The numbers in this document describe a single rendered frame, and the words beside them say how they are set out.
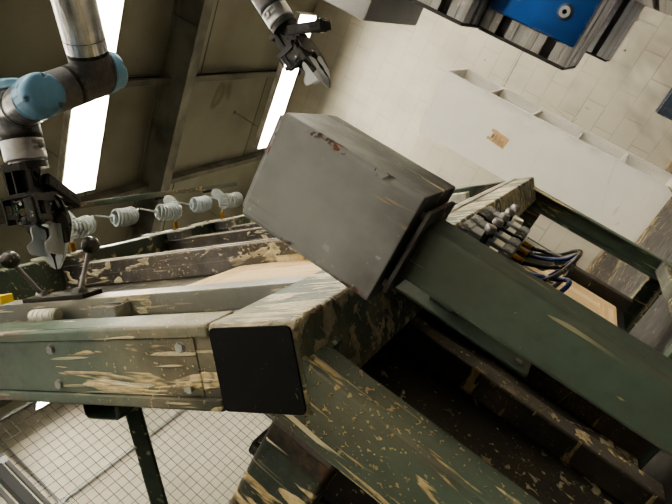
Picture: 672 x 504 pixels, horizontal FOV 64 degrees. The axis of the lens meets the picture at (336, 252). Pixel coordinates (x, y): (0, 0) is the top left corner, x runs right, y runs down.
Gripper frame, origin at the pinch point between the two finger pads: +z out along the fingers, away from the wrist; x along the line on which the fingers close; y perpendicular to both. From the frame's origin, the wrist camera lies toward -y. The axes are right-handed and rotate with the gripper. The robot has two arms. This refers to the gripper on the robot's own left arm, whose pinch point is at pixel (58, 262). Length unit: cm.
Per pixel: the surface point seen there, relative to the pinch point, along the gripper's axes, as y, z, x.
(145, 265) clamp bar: -40.6, 7.5, -2.6
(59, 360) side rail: 32.2, 11.7, 18.7
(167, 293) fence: 8.4, 8.3, 25.2
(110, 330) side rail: 36.7, 7.4, 30.0
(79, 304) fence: 0.1, 9.2, 2.4
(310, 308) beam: 42, 7, 57
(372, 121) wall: -585, -70, 51
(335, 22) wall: -582, -193, 26
